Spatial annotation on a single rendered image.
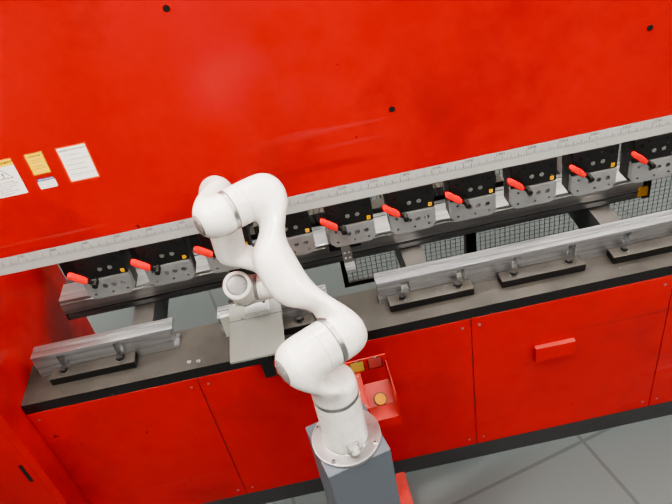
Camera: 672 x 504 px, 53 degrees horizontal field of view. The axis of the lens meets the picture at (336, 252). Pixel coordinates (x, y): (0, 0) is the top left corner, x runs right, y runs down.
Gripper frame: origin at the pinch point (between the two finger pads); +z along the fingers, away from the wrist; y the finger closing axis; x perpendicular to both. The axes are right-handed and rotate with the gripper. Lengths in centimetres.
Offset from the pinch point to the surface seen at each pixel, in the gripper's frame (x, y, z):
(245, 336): 11.4, 4.7, -1.0
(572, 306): 23, -107, 18
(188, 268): -12.9, 17.6, -9.3
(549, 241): 0, -105, 13
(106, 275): -15.6, 43.0, -12.1
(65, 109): -52, 33, -55
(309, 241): -13.2, -22.3, -9.5
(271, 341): 15.1, -3.7, -4.1
